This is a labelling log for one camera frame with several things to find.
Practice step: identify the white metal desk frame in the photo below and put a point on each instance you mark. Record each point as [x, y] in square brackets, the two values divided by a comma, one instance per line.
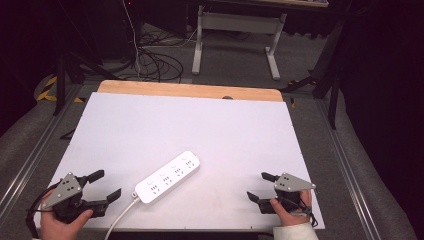
[233, 21]

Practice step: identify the yellow black floor tape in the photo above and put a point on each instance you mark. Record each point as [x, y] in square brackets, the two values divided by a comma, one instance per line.
[50, 90]

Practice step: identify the person's left hand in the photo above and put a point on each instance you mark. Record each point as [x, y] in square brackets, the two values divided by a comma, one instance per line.
[60, 230]

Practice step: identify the light wooden desk top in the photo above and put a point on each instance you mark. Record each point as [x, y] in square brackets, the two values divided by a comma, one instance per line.
[283, 2]

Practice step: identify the aluminium floor rail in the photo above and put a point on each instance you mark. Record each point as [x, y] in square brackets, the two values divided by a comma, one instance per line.
[350, 173]
[33, 156]

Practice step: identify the person's right hand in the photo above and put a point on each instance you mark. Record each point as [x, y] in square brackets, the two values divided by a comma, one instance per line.
[293, 217]

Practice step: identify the black computer case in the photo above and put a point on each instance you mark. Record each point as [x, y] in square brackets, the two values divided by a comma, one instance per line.
[116, 26]

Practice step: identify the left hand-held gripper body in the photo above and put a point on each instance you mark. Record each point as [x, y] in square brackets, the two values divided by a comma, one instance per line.
[66, 191]

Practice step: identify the white table mat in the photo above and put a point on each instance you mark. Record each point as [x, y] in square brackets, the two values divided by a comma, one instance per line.
[186, 133]

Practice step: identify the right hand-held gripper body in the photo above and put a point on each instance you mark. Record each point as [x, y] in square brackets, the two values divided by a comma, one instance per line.
[291, 182]

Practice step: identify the wooden table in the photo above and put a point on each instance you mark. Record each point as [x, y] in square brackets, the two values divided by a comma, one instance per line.
[186, 89]

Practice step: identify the white power strip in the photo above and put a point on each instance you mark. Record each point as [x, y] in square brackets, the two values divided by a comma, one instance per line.
[168, 176]

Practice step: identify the black metal stand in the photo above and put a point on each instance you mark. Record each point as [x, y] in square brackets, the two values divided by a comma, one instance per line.
[60, 80]
[328, 80]

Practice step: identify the dark curtain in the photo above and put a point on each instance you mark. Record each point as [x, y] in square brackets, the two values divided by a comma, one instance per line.
[386, 100]

